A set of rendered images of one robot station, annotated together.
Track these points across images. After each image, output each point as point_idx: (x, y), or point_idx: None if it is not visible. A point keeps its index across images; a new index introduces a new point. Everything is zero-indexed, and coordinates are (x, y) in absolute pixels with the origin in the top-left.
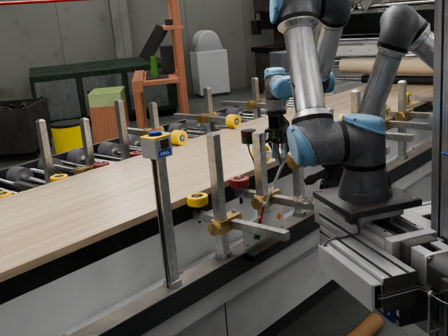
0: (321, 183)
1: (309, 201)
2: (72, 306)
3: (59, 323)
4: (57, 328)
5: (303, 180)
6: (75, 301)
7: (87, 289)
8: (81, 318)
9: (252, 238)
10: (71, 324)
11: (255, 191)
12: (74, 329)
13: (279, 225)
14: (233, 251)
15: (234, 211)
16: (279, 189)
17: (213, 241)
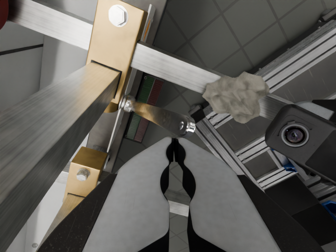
0: (325, 184)
1: (254, 114)
2: (14, 249)
3: (19, 249)
4: (22, 246)
5: (265, 142)
6: (11, 251)
7: (8, 248)
8: (24, 230)
9: (122, 114)
10: (24, 236)
11: (56, 25)
12: (31, 236)
13: (149, 27)
14: (103, 135)
15: (85, 179)
16: (137, 10)
17: (30, 63)
